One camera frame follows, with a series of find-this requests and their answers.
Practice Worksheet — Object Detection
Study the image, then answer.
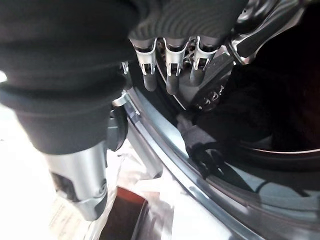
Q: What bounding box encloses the black garment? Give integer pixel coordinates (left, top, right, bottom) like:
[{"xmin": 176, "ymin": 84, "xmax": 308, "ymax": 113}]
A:
[{"xmin": 186, "ymin": 62, "xmax": 320, "ymax": 182}]

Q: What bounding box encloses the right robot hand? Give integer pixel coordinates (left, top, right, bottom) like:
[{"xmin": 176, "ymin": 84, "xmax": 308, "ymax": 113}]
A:
[{"xmin": 0, "ymin": 0, "xmax": 307, "ymax": 222}]

